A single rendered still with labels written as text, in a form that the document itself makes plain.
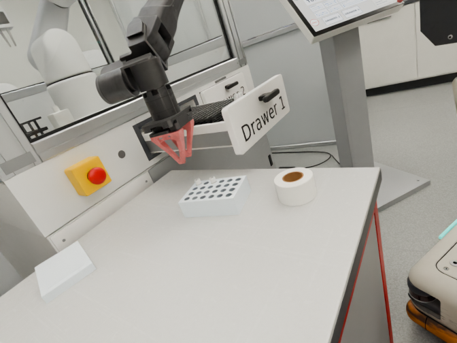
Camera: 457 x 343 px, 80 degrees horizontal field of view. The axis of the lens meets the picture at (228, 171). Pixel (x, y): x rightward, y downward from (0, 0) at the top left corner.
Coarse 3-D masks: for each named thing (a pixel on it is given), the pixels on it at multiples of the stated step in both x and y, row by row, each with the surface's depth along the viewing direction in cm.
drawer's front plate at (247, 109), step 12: (264, 84) 69; (276, 84) 74; (252, 96) 65; (276, 96) 74; (228, 108) 57; (240, 108) 60; (252, 108) 64; (264, 108) 69; (276, 108) 74; (288, 108) 80; (228, 120) 58; (240, 120) 60; (252, 120) 64; (264, 120) 69; (276, 120) 74; (228, 132) 60; (240, 132) 60; (252, 132) 64; (264, 132) 69; (240, 144) 60; (252, 144) 64
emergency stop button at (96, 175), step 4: (92, 168) 62; (96, 168) 62; (100, 168) 63; (88, 172) 61; (92, 172) 61; (96, 172) 62; (100, 172) 62; (104, 172) 63; (88, 176) 61; (92, 176) 61; (96, 176) 62; (100, 176) 62; (104, 176) 63; (92, 180) 61; (96, 180) 62; (100, 180) 62; (104, 180) 63
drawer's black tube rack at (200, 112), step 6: (216, 102) 86; (222, 102) 82; (228, 102) 79; (192, 108) 91; (198, 108) 86; (204, 108) 83; (210, 108) 80; (216, 108) 76; (192, 114) 80; (198, 114) 77; (204, 114) 74; (210, 114) 71; (198, 120) 71; (204, 120) 69; (210, 120) 70; (216, 120) 76; (222, 120) 73
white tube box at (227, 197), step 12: (204, 180) 60; (216, 180) 58; (228, 180) 57; (240, 180) 55; (192, 192) 57; (204, 192) 56; (216, 192) 54; (228, 192) 52; (240, 192) 52; (180, 204) 55; (192, 204) 54; (204, 204) 53; (216, 204) 52; (228, 204) 50; (240, 204) 52; (192, 216) 55
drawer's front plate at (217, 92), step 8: (224, 80) 109; (232, 80) 112; (240, 80) 116; (208, 88) 101; (216, 88) 104; (224, 88) 108; (232, 88) 112; (240, 88) 116; (208, 96) 100; (216, 96) 104; (224, 96) 108; (232, 96) 112
